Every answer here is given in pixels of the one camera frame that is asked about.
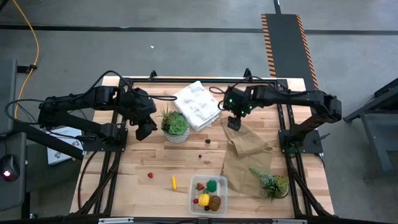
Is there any brown paper bag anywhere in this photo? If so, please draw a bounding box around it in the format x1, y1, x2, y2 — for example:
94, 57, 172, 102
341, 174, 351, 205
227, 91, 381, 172
220, 116, 274, 198

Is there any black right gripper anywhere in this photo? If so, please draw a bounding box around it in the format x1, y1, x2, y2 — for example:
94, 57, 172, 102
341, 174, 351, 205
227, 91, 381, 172
228, 104, 251, 131

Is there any black device red light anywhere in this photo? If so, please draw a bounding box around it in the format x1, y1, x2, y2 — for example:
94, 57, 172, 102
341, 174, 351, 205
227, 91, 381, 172
0, 154, 20, 182

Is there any black floor cable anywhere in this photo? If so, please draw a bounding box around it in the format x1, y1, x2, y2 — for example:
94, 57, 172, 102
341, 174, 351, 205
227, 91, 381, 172
77, 149, 98, 210

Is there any white printed box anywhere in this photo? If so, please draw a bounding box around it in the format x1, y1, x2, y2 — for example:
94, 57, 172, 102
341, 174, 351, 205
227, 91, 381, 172
46, 126, 84, 165

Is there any green fern plant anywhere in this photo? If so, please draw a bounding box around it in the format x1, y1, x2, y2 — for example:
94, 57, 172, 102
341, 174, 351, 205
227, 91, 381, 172
248, 167, 290, 202

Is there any white folded towel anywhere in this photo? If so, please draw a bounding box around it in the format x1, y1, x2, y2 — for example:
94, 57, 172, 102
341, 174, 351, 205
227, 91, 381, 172
173, 80, 222, 132

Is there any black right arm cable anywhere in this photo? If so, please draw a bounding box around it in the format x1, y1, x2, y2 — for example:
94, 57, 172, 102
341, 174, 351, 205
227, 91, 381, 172
208, 76, 280, 95

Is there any grey side desk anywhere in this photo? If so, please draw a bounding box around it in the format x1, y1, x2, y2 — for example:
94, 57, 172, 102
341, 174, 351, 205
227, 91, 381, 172
0, 57, 29, 212

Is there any striped black floor ramp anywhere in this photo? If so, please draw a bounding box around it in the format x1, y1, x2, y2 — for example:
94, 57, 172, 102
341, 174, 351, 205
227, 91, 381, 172
260, 12, 320, 91

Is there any yellow cable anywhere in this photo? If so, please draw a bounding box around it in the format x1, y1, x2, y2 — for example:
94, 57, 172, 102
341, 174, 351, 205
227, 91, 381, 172
11, 0, 40, 111

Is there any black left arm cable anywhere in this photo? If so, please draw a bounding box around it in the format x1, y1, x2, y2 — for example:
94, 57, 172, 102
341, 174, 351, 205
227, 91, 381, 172
4, 70, 178, 125

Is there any black cable clamp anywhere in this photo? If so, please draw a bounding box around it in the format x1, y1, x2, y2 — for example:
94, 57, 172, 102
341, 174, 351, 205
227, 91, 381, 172
17, 63, 38, 74

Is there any silver frame bracket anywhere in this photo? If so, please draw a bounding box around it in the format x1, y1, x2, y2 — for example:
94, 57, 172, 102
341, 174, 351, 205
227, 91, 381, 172
98, 217, 134, 224
272, 218, 307, 224

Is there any grey metal cart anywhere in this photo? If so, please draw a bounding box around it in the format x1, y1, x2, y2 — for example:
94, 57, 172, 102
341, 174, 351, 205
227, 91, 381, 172
343, 77, 398, 175

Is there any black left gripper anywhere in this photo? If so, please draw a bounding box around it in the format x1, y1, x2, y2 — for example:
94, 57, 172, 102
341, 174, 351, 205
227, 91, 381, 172
130, 99, 158, 141

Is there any black diagonal beam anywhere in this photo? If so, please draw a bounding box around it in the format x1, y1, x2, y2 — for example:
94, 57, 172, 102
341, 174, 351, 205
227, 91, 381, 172
12, 119, 86, 161

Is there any brown toy kiwi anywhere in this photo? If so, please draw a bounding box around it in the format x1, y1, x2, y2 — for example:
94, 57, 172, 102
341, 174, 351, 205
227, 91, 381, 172
208, 195, 222, 212

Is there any clear plastic tupperware container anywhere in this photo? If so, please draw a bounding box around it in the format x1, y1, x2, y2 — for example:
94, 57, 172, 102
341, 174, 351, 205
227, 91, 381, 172
188, 174, 229, 217

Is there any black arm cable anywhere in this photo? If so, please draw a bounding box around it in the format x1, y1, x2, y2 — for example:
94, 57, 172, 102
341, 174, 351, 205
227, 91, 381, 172
4, 70, 178, 125
208, 76, 280, 95

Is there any succulent in white patterned pot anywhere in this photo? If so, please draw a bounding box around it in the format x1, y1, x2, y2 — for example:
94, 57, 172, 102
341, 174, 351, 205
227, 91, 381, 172
159, 105, 190, 144

